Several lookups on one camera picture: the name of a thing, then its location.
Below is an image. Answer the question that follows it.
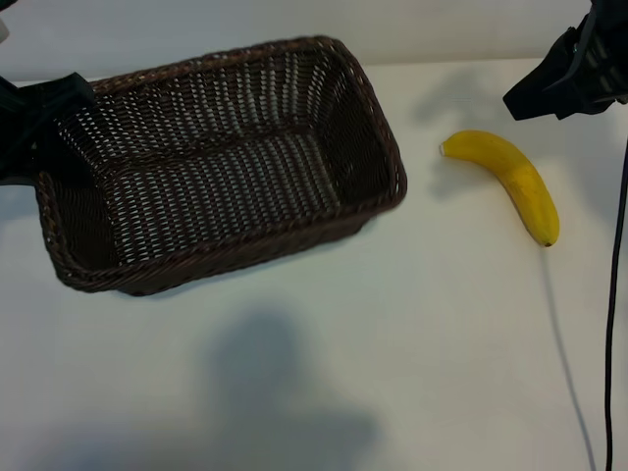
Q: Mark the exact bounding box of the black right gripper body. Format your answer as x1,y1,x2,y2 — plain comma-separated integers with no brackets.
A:
586,0,628,102

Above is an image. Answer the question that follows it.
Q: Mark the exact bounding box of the yellow banana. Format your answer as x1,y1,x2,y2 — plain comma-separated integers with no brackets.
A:
438,130,561,248

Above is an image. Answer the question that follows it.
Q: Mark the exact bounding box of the dark brown wicker basket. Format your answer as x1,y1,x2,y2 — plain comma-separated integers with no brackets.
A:
34,34,408,297

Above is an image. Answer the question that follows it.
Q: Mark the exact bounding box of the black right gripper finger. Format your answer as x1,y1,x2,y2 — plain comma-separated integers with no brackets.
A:
556,95,618,121
503,19,604,121

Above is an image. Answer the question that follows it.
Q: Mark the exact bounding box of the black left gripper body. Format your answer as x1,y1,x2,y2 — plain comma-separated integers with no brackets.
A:
0,76,48,153

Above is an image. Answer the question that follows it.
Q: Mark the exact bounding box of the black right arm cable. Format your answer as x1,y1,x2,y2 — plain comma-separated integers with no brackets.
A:
603,141,628,471

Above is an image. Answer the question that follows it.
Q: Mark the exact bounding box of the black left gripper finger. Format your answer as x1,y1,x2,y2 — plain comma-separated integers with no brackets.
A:
0,141,43,186
28,72,95,183

